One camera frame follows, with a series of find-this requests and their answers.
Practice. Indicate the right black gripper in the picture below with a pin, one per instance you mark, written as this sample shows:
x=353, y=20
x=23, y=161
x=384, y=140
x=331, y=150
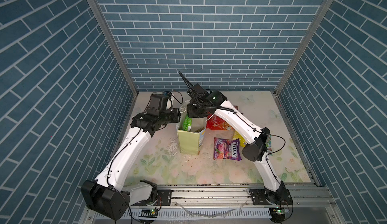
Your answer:
x=190, y=107

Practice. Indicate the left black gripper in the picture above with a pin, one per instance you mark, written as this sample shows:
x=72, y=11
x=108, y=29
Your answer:
x=175, y=112

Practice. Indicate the bright green snack packet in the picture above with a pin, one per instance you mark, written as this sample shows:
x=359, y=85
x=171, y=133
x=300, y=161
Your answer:
x=187, y=124

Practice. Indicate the red snack packet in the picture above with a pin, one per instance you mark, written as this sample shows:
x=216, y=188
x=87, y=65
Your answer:
x=214, y=122

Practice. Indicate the floral paper gift bag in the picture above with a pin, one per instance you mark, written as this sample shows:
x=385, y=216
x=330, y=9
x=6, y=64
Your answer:
x=196, y=141

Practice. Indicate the purple Fox's candy packet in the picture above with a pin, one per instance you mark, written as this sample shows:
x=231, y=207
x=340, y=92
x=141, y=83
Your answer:
x=226, y=149

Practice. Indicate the yellow snack packet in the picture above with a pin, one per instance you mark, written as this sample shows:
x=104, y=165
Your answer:
x=238, y=136

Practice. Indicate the teal Fox's candy packet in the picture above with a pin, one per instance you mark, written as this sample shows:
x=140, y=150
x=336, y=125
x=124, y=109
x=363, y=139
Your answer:
x=269, y=144

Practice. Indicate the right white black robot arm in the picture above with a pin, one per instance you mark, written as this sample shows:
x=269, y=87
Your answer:
x=203, y=103

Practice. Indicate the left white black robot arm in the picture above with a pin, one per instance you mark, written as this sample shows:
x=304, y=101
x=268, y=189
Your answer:
x=106, y=193

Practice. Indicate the left controller board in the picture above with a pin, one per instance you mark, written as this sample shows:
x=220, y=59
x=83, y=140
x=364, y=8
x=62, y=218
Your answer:
x=148, y=215

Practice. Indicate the controller board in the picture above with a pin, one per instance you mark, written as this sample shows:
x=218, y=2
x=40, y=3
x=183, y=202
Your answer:
x=148, y=215
x=278, y=215

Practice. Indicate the right controller board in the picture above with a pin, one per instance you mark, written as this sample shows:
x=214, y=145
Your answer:
x=278, y=215

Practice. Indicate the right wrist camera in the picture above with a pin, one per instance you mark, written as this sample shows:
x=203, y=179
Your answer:
x=198, y=90

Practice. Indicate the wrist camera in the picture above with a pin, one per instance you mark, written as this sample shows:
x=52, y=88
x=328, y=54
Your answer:
x=161, y=102
x=198, y=90

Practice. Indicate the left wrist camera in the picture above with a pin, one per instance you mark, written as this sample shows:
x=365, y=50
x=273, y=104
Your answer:
x=161, y=102

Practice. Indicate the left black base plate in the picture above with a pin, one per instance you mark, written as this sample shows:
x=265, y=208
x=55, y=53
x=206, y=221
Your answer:
x=164, y=197

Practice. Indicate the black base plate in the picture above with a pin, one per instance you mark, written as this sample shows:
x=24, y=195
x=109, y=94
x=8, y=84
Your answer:
x=164, y=197
x=258, y=196

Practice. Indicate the aluminium mounting rail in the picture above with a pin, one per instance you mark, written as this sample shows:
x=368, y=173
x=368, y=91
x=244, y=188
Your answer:
x=220, y=204

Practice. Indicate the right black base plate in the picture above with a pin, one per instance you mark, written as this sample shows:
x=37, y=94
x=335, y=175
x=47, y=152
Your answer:
x=258, y=196

